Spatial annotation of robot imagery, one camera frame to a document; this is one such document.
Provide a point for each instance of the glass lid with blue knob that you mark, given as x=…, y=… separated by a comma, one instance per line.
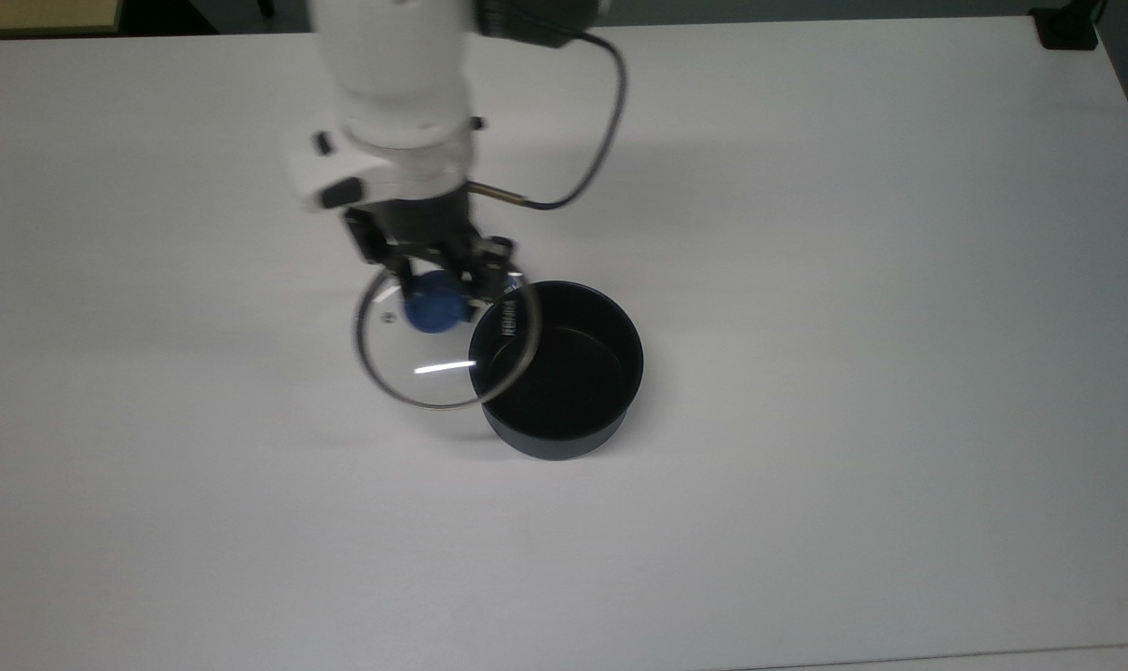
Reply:
x=433, y=308

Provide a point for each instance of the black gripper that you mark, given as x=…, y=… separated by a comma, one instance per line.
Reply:
x=424, y=224

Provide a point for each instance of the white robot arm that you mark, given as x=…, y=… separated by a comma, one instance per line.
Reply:
x=396, y=84

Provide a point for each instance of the yellowish wooden board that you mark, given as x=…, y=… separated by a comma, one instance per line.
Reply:
x=42, y=15

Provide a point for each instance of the black table clamp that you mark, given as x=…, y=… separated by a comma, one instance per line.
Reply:
x=1066, y=28

